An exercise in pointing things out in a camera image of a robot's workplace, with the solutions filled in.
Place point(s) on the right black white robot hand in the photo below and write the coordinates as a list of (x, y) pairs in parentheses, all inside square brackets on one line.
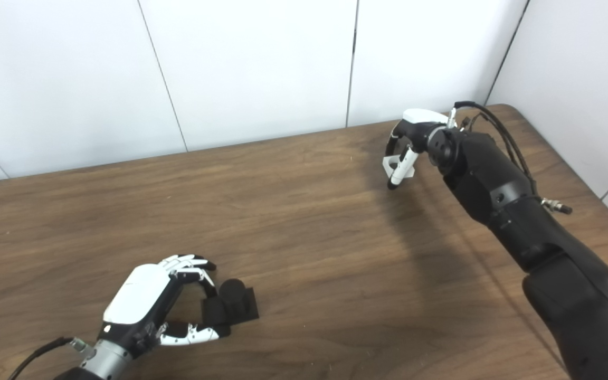
[(423, 124)]

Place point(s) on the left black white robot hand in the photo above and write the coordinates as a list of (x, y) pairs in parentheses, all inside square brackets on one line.
[(138, 295)]

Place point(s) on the white square piece with hole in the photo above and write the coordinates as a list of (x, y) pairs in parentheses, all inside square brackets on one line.
[(387, 167)]

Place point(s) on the black peg with square base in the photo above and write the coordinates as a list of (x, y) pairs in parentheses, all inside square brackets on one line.
[(238, 303)]

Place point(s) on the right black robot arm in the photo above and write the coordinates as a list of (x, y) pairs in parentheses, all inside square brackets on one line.
[(547, 248)]

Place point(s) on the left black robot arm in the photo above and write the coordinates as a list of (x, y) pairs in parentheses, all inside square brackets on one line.
[(93, 364)]

